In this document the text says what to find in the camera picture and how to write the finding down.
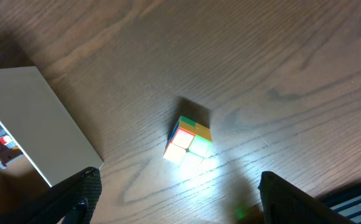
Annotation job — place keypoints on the white cardboard box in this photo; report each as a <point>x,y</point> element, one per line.
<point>32,114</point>

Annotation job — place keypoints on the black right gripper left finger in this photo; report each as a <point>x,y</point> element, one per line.
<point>73,200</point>

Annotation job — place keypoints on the colourful puzzle cube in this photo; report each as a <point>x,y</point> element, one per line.
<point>189,144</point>

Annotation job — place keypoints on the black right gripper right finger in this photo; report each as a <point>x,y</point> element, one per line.
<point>283,203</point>

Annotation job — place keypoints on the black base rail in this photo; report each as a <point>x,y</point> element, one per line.
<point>345,201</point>

